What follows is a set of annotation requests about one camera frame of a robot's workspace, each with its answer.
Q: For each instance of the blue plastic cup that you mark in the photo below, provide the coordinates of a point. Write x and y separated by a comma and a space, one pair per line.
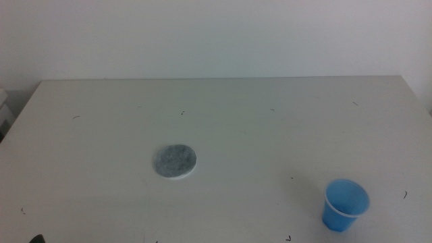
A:
344, 202

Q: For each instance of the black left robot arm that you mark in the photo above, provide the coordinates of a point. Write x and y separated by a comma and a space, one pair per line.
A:
37, 239

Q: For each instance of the grey round cup mat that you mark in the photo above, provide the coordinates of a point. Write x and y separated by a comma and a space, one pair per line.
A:
175, 161

